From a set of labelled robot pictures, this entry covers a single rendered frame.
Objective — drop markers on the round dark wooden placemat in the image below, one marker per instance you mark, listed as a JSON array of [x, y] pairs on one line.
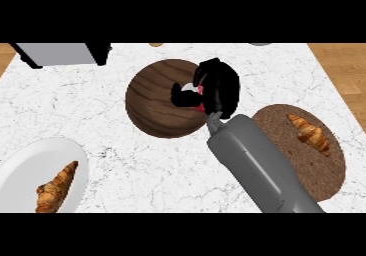
[[156, 100]]

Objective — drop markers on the red and white can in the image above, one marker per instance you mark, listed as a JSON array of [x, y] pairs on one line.
[[192, 88]]

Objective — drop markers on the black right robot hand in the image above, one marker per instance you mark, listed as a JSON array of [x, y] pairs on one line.
[[224, 85]]

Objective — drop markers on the small tan object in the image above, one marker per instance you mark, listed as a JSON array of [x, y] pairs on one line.
[[155, 44]]

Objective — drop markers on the white plate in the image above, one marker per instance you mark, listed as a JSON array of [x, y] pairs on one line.
[[24, 180]]

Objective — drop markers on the croissant on white plate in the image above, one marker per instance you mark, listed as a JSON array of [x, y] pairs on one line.
[[55, 190]]

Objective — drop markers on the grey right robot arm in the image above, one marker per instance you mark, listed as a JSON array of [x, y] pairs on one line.
[[260, 160]]

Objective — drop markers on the round brown woven placemat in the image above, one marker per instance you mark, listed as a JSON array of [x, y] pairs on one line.
[[309, 166]]

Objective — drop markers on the grey and black appliance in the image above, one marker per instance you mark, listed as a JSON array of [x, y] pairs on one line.
[[58, 53]]

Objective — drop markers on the croissant on brown placemat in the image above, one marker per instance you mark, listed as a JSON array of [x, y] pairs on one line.
[[310, 134]]

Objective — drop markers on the small grey object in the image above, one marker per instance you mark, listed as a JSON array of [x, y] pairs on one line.
[[260, 44]]

